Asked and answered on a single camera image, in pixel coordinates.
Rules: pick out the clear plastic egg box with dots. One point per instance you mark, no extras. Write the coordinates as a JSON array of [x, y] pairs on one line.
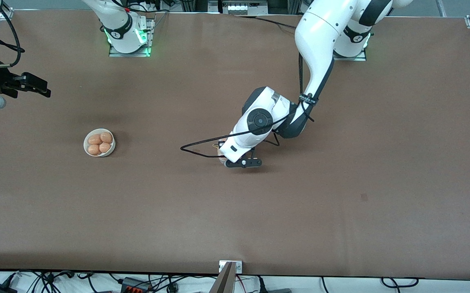
[[221, 160]]

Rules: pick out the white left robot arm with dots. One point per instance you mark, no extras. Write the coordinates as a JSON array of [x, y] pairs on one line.
[[320, 36]]

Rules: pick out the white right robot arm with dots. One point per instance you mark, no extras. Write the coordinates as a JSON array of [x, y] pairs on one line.
[[123, 28]]

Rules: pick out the brown egg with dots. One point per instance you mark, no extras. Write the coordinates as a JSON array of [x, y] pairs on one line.
[[93, 149], [106, 136], [95, 139], [104, 147]]

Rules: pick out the white round bowl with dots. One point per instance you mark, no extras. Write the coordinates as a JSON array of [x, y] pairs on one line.
[[114, 145]]

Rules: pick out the grey metal beam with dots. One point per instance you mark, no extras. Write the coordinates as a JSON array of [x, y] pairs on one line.
[[222, 283]]

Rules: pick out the grey power strip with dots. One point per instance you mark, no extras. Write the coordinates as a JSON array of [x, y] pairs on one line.
[[243, 8]]

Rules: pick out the black and orange adapter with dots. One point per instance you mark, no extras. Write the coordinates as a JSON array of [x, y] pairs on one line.
[[135, 284]]

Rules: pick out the black power adapter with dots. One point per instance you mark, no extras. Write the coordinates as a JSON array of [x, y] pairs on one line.
[[1, 289]]

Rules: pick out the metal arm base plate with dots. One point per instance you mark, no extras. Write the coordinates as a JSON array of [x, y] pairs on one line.
[[115, 53], [359, 58]]

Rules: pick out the small metal bracket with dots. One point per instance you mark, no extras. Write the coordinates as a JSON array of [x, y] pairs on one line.
[[239, 266]]

